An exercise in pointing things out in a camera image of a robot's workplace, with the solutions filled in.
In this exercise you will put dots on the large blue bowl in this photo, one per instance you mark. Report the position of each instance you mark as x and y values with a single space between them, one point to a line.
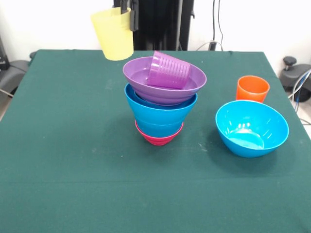
159 115
251 131

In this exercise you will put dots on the grey padded chair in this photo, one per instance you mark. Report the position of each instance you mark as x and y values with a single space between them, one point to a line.
11 72

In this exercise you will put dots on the wide purple bowl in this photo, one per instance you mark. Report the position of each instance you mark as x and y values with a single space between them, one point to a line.
138 75

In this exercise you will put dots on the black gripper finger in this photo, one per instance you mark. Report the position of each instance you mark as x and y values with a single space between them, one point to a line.
134 17
124 6

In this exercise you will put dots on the purple cup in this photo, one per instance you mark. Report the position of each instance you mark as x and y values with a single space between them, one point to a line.
170 71

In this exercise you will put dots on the black power plug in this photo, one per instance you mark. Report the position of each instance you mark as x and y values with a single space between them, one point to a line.
213 45

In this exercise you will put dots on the yellow cup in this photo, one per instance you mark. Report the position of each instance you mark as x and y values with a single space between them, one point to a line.
114 36

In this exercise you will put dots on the orange cup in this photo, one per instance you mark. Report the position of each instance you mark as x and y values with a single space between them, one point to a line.
252 91

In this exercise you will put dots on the small red bowl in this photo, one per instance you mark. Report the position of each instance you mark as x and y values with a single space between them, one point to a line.
159 140

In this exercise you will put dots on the dark green tablecloth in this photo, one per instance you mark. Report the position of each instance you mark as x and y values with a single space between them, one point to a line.
150 184

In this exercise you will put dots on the dark grey chair base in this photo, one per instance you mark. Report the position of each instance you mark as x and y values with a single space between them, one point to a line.
294 77

